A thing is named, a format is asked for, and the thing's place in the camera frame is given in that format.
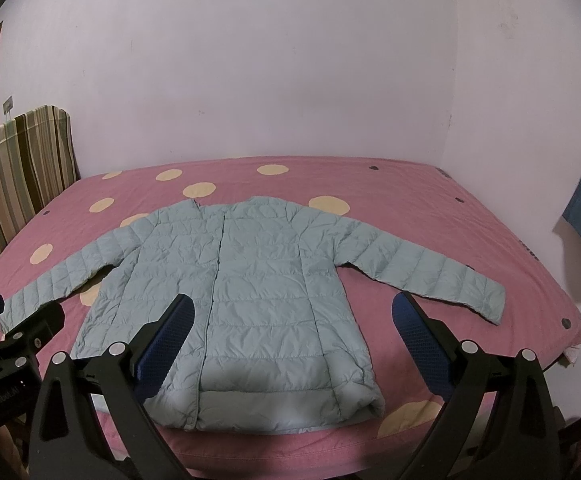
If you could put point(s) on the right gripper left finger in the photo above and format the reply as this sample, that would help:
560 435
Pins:
90 421

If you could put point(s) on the white cloth beside bed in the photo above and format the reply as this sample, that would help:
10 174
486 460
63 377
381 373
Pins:
570 355

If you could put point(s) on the striped fabric headboard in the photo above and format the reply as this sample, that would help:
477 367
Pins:
37 163

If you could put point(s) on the light blue puffer jacket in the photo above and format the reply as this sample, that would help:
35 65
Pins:
274 347

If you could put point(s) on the pink polka dot bedsheet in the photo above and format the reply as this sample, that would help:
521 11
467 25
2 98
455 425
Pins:
412 201

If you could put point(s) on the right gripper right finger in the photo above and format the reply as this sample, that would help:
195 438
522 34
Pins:
521 439

